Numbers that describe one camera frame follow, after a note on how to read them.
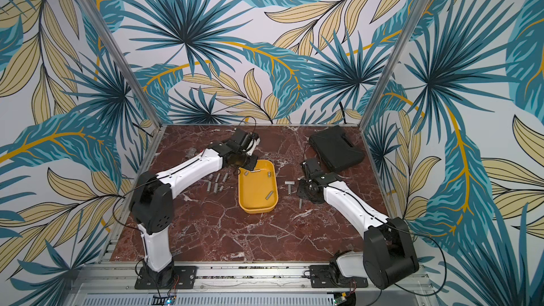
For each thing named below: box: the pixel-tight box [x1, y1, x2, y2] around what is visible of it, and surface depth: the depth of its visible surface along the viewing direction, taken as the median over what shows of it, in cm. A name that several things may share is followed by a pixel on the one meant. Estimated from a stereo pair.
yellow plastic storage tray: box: [238, 159, 279, 214], surface depth 96 cm
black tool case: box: [308, 125, 366, 173], surface depth 109 cm
